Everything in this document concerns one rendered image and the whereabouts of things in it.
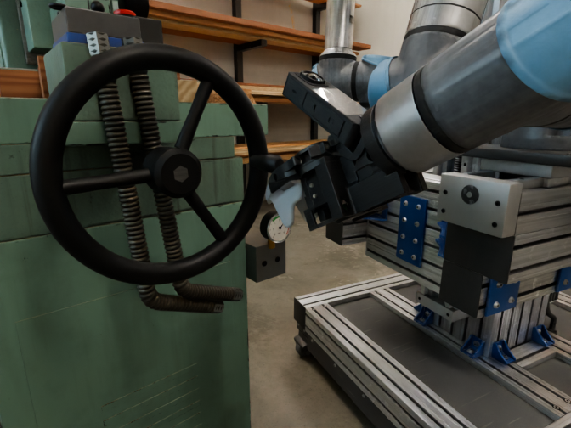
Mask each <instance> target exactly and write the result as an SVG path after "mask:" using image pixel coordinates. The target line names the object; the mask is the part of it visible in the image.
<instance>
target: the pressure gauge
mask: <svg viewBox="0 0 571 428"><path fill-rule="evenodd" d="M282 224H283V223H282V221H281V219H280V216H279V214H278V212H277V211H269V212H267V213H266V214H265V215H264V216H263V218H262V220H261V222H260V232H261V235H262V236H263V237H264V238H265V239H267V240H268V244H269V249H273V248H275V243H280V242H283V241H284V240H285V239H287V237H288V236H289V234H290V232H291V227H289V228H288V227H286V226H285V225H284V224H283V225H282ZM281 225H282V227H281ZM279 227H281V229H279Z"/></svg>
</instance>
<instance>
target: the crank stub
mask: <svg viewBox="0 0 571 428"><path fill-rule="evenodd" d="M249 163H250V165H251V166H253V167H256V168H257V169H259V170H262V171H265V172H269V173H272V172H273V171H274V170H275V169H276V168H277V167H278V166H280V165H282V164H283V163H284V161H283V159H282V158H281V157H280V156H279V155H273V154H264V155H252V156H251V157H250V160H249Z"/></svg>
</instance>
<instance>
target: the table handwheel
mask: <svg viewBox="0 0 571 428"><path fill-rule="evenodd" d="M144 70H168V71H173V72H177V73H180V74H184V75H186V76H190V77H193V78H195V79H196V80H198V81H200V84H199V87H198V89H197V91H196V94H195V97H194V100H193V103H192V105H191V107H190V110H189V114H188V115H187V118H186V120H185V122H184V125H183V127H182V130H181V132H180V134H179V136H178V139H177V141H176V143H175V145H174V147H169V146H161V147H158V148H156V149H153V150H152V151H150V152H149V153H148V154H147V155H145V152H146V151H142V150H137V149H130V150H129V151H128V152H129V153H130V154H131V155H130V156H129V157H130V158H131V159H132V160H131V161H130V162H132V163H133V165H132V168H133V170H131V171H126V172H117V173H111V174H106V175H99V176H91V177H79V178H71V179H63V156H64V149H65V142H66V139H67V136H68V133H69V131H70V129H71V126H72V123H73V121H74V120H75V119H76V116H77V115H78V113H79V112H80V110H81V109H82V107H83V106H84V105H85V103H87V101H88V100H89V99H91V98H92V96H94V94H96V92H98V91H99V90H100V89H101V88H102V87H104V86H106V85H107V84H109V83H111V82H113V81H114V80H116V79H118V78H120V77H123V76H126V75H129V74H132V73H135V72H139V71H144ZM212 90H213V91H215V92H216V93H217V94H218V95H219V96H220V97H221V98H222V99H223V100H224V101H225V102H226V103H227V105H228V106H229V107H230V109H232V111H233V112H234V114H235V116H236V118H237V120H238V122H239V123H240V126H241V128H242V131H243V133H244V135H245V138H246V144H247V148H248V155H249V160H250V157H251V156H252V155H264V154H267V153H268V148H267V143H266V138H265V135H264V131H263V126H262V123H261V122H260V119H259V117H258V114H257V112H256V110H255V108H254V106H253V104H252V102H251V100H250V99H249V98H248V97H247V95H246V93H245V92H244V91H243V89H242V88H241V87H240V85H239V84H238V83H237V82H236V81H235V80H234V79H233V78H232V77H231V76H230V75H229V74H228V73H227V72H226V71H224V70H223V69H222V68H220V67H219V66H218V65H216V64H214V63H213V62H211V60H209V59H206V58H205V57H203V56H201V55H199V54H197V53H194V52H192V51H189V50H188V49H185V48H180V47H176V46H173V45H168V44H162V43H149V42H147V43H134V44H128V45H124V46H120V47H117V48H112V49H109V50H106V51H104V52H102V53H99V54H97V55H95V56H93V57H92V58H90V59H87V60H86V61H84V62H83V63H81V64H80V65H78V66H77V67H76V68H75V69H74V70H72V71H71V72H70V73H69V74H68V75H67V76H66V77H65V78H64V79H63V80H62V81H61V82H60V83H59V84H58V85H57V87H56V88H55V89H54V90H53V91H52V92H51V94H50V95H49V97H48V99H47V101H46V102H45V104H44V106H43V107H42V110H41V112H40V114H39V116H38V118H37V122H36V125H35V127H34V131H33V134H32V138H31V147H30V155H29V170H30V180H31V188H32V193H33V196H34V199H35V202H36V204H37V209H38V210H39V212H40V215H41V217H42V219H43V221H44V222H45V224H46V226H47V228H48V230H49V231H50V233H51V234H52V235H53V236H54V238H55V239H56V240H57V241H58V243H59V244H60V245H61V246H62V247H63V248H64V249H65V250H66V251H67V252H68V253H69V254H70V255H71V256H73V257H74V258H75V259H76V260H78V261H79V262H80V263H81V264H83V265H84V266H86V267H87V268H89V269H91V270H93V271H94V272H96V273H99V274H101V275H103V276H105V277H107V278H110V279H114V280H117V281H121V282H124V283H129V284H141V285H157V284H171V283H175V282H178V281H182V280H185V279H189V278H192V277H194V276H196V275H198V274H201V273H204V272H205V271H206V270H208V269H210V268H212V267H214V266H215V265H217V264H218V263H219V262H221V261H222V260H223V259H224V258H225V257H226V256H228V255H229V254H230V253H231V252H232V251H233V250H234V249H235V248H236V247H237V246H238V245H239V243H240V242H241V241H242V240H243V239H244V238H245V237H246V235H247V233H248V232H249V230H250V229H251V227H252V224H253V223H254V222H255V220H256V218H257V215H258V213H259V211H260V208H261V205H262V203H263V198H264V195H265V191H266V187H267V181H268V172H265V171H262V170H259V169H257V168H256V167H253V166H251V165H250V163H249V178H248V184H247V188H246V194H245V197H244V199H243V202H242V204H241V206H240V209H239V211H238V213H237V214H236V216H235V218H234V220H233V221H232V223H231V224H230V225H229V226H228V228H227V229H226V230H225V231H224V230H223V229H222V228H221V226H220V225H219V224H218V222H217V221H216V219H215V218H214V217H213V215H212V214H211V213H210V212H209V210H208V209H207V208H206V206H205V204H204V203H203V201H202V200H201V198H200V197H199V195H198V194H197V193H196V192H195V190H196V189H197V187H198V186H199V184H200V181H201V174H202V171H201V163H200V162H199V160H198V159H197V157H196V156H195V155H194V154H193V153H192V152H190V151H189V148H190V145H191V144H192V141H193V138H194V136H195V132H196V129H197V127H198V124H199V121H200V119H201V116H202V113H203V111H204V109H205V107H206V103H207V101H208V99H209V97H210V95H211V92H212ZM175 147H176V148H175ZM141 183H147V184H148V186H149V187H150V188H152V189H153V190H155V191H156V192H159V193H161V194H164V195H167V196H169V197H172V198H184V199H185V200H186V201H187V203H188V204H189V205H190V207H191V208H192V209H193V210H194V212H195V213H196V214H197V215H198V217H199V218H200V219H201V220H202V221H203V222H204V224H205V225H206V227H207V228H208V230H209V231H210V232H211V234H212V236H213V237H214V238H215V241H214V242H212V243H211V244H210V245H209V246H208V247H206V248H205V249H203V250H201V251H199V252H197V253H195V254H194V255H192V256H188V257H185V258H183V259H180V260H177V261H172V262H139V261H135V260H132V259H128V258H126V257H123V256H119V255H117V254H116V253H114V252H112V251H109V250H108V249H106V248H105V247H103V246H102V245H101V244H100V243H99V242H97V241H96V240H95V239H94V238H93V237H92V236H91V235H90V234H89V233H88V232H87V231H86V230H85V228H84V227H83V226H82V225H81V224H80V222H79V221H78V219H77V218H76V215H75V213H74V211H73V210H72V209H71V205H70V202H69V201H68V198H67V195H72V194H80V193H86V192H90V191H95V190H101V189H109V188H116V187H122V186H128V185H135V184H141Z"/></svg>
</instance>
